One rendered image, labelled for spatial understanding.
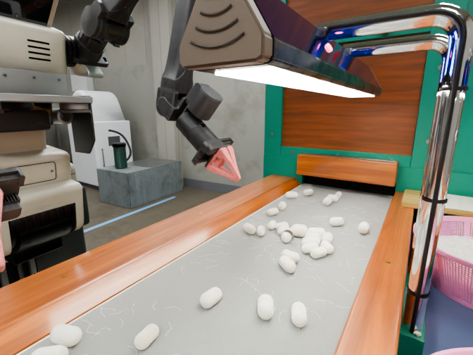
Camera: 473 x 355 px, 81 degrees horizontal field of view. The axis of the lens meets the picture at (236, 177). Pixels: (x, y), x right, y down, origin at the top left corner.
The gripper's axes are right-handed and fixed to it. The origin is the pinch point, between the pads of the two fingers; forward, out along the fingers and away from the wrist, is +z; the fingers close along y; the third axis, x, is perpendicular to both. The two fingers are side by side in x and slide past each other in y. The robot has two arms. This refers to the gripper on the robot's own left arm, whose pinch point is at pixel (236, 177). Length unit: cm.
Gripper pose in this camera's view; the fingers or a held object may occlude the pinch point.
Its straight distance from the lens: 62.8
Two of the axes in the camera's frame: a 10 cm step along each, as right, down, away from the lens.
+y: 5.6, -2.0, 8.1
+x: -5.3, 6.6, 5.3
